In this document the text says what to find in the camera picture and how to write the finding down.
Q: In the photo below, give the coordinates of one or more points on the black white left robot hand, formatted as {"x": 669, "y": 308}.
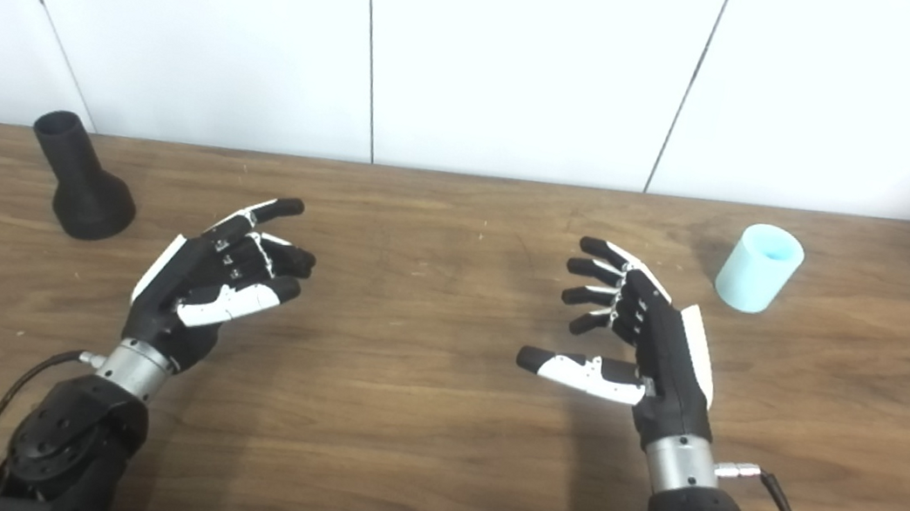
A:
{"x": 188, "y": 282}

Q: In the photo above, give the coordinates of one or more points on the light blue cylinder cup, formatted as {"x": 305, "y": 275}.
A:
{"x": 756, "y": 273}

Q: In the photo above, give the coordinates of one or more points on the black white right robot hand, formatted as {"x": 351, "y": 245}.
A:
{"x": 669, "y": 363}

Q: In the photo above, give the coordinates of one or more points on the black flared nozzle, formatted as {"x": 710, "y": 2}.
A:
{"x": 89, "y": 198}

